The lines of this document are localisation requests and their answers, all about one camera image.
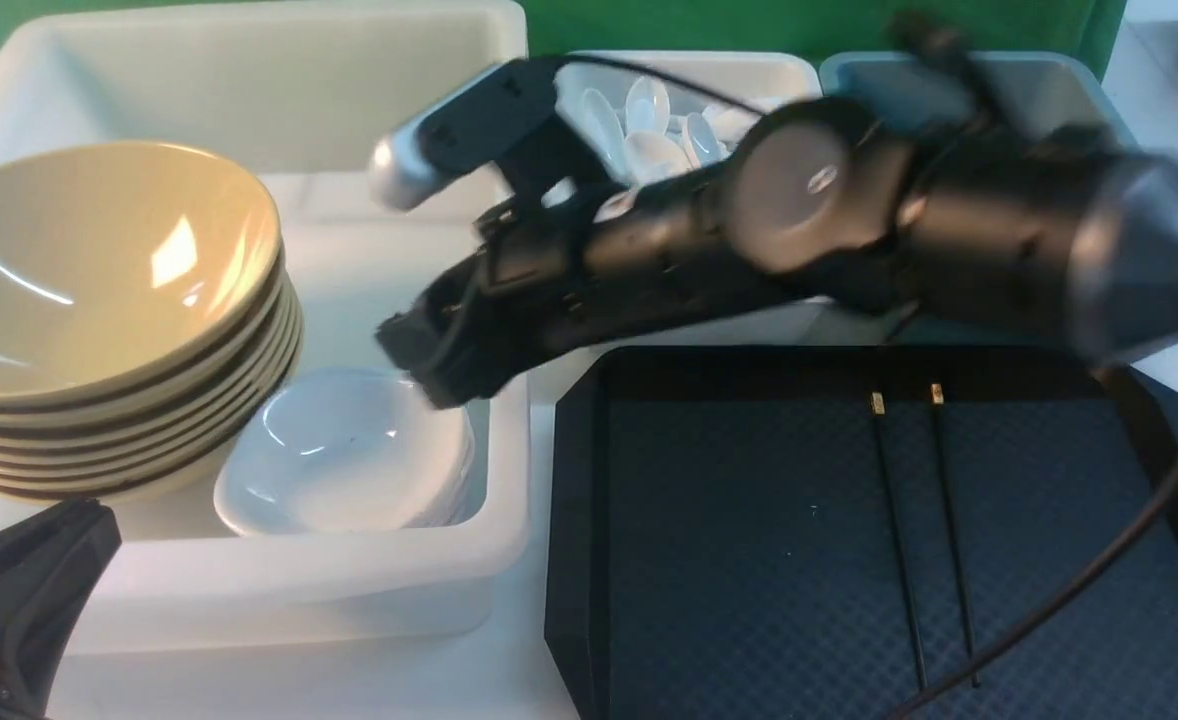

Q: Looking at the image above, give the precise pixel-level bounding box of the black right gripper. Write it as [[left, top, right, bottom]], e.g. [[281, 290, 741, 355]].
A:
[[377, 194, 649, 409]]

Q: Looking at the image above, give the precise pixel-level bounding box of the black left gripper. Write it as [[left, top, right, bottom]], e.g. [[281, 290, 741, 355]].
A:
[[0, 498, 123, 719]]

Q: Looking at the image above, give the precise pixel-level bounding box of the yellow noodle bowl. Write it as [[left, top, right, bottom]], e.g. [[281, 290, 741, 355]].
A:
[[0, 141, 282, 407]]

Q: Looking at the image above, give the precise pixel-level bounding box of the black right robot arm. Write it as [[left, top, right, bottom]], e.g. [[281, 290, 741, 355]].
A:
[[370, 12, 1178, 407]]

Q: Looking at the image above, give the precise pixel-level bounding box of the pile of white spoons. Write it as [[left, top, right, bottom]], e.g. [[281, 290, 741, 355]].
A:
[[570, 75, 763, 190]]

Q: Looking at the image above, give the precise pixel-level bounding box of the white spoon bin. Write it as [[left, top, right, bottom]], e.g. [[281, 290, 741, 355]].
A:
[[556, 49, 822, 345]]

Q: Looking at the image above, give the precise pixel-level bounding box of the stack of white dishes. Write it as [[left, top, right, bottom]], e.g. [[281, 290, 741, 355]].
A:
[[213, 368, 475, 537]]

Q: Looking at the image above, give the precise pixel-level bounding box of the large white tub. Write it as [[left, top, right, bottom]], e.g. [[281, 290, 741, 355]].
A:
[[0, 1, 531, 658]]

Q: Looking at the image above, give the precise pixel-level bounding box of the stack of yellow bowls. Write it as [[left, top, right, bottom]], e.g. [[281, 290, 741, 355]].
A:
[[0, 141, 306, 503]]

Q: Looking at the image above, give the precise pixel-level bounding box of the black serving tray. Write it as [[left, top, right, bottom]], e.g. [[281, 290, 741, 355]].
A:
[[544, 346, 1178, 719]]

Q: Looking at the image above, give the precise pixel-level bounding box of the teal chopstick bin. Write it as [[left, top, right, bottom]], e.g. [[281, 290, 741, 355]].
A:
[[821, 53, 1136, 346]]

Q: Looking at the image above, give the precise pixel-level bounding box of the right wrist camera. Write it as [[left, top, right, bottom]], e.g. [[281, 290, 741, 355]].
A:
[[368, 55, 609, 211]]

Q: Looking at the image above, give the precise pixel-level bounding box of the black cable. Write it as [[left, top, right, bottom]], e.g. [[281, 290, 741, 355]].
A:
[[884, 350, 1178, 720]]

